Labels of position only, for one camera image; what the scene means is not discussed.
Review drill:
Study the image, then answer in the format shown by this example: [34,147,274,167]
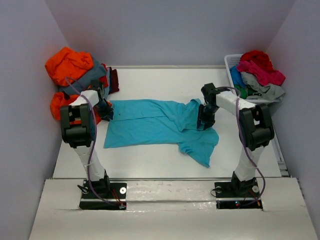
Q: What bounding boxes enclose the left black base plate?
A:
[77,180,127,211]

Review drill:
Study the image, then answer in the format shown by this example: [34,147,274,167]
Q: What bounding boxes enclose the white plastic laundry basket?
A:
[224,54,281,105]

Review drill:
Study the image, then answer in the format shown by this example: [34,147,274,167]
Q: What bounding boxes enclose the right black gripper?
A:
[196,103,220,130]

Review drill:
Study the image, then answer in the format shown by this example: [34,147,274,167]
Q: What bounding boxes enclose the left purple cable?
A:
[64,76,126,208]

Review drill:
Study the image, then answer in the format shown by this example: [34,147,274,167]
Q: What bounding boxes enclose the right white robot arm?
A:
[197,83,275,199]

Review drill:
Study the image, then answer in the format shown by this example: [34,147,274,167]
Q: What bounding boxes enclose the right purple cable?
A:
[219,86,266,208]

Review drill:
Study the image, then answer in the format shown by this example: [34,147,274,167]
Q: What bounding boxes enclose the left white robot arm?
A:
[60,79,114,199]

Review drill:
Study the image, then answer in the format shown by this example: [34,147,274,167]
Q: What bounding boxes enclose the purple cable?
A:
[219,86,266,208]
[64,76,126,208]

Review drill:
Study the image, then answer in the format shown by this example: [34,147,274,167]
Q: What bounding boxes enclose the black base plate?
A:
[77,180,127,211]
[210,181,263,210]

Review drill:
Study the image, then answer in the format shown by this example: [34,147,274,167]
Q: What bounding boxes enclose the grey t shirt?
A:
[240,72,285,101]

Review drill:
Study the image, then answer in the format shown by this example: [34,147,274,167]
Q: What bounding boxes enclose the orange t shirt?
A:
[44,46,113,126]

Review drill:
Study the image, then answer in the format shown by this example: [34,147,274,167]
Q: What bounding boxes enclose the teal t shirt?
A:
[103,98,219,168]

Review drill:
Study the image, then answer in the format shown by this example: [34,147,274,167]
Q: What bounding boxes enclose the dark red folded shirt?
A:
[99,63,120,98]

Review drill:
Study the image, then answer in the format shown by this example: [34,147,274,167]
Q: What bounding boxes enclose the red t shirt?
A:
[240,50,274,72]

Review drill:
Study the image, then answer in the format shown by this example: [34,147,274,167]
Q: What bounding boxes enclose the magenta t shirt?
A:
[236,60,286,86]

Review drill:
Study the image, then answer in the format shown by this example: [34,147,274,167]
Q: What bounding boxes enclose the blue t shirt in basket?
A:
[229,66,246,89]

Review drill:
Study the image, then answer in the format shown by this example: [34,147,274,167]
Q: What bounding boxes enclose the green garment in basket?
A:
[234,85,262,99]

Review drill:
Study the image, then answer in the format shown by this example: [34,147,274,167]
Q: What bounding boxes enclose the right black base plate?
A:
[210,181,263,210]

